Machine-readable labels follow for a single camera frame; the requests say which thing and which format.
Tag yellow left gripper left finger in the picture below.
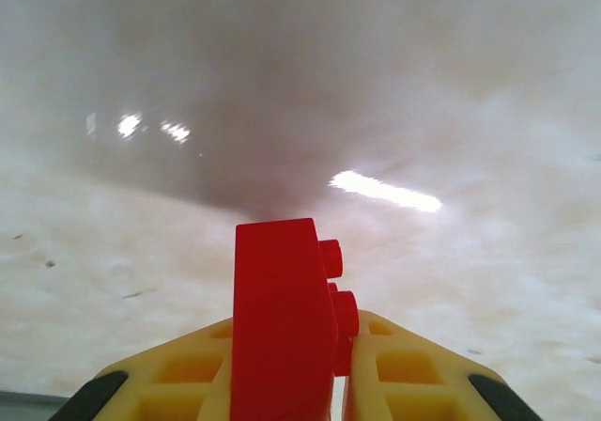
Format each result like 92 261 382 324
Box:
54 316 236 421

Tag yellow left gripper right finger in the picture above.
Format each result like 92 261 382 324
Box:
342 308 541 421

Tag red lego brick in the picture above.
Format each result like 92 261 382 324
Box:
229 217 362 421

